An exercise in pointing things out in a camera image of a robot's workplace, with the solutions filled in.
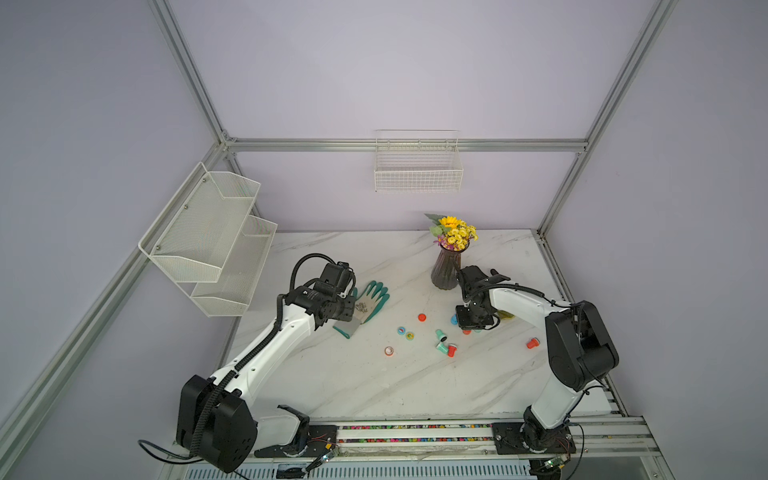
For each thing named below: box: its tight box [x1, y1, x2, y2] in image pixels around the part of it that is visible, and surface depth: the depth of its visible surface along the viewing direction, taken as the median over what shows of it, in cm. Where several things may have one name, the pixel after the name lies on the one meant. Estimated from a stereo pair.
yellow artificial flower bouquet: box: [424, 213, 479, 252], surface depth 90 cm
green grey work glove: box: [333, 281, 390, 339], surface depth 100 cm
